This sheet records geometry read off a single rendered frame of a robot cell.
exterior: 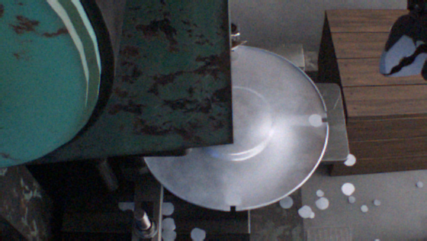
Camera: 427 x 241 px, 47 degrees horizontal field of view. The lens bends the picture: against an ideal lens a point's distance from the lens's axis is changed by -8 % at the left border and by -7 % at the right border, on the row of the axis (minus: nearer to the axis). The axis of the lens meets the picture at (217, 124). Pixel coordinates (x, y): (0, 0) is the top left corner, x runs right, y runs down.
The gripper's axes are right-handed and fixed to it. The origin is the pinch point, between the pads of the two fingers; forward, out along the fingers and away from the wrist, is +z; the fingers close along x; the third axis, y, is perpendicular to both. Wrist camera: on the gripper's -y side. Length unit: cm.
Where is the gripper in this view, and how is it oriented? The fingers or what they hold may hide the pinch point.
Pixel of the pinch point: (387, 73)
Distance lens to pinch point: 68.3
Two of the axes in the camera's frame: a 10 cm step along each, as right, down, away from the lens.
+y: 2.7, -8.3, 4.9
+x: -8.9, -4.1, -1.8
